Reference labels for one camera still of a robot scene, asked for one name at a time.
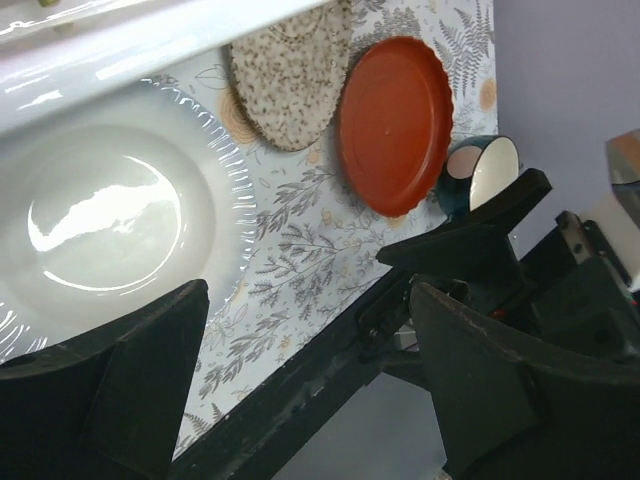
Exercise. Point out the yellow bamboo mat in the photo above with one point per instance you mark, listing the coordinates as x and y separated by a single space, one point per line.
55 15

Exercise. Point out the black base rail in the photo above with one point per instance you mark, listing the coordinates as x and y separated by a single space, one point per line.
266 429

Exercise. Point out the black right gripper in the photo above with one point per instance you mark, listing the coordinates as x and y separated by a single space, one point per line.
533 363

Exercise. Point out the white plastic bin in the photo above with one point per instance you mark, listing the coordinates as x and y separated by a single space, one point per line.
111 44

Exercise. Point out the black rimmed white bowl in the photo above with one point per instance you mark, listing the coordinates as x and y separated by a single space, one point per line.
477 169

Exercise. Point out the pale blue rimmed plate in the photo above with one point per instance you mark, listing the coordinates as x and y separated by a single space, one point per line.
109 206

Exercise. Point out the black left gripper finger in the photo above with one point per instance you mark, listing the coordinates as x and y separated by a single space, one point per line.
106 404

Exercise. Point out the red brown plate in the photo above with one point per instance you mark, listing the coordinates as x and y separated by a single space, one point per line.
394 124

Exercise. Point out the speckled beige plate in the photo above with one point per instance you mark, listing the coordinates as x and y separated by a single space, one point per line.
289 76

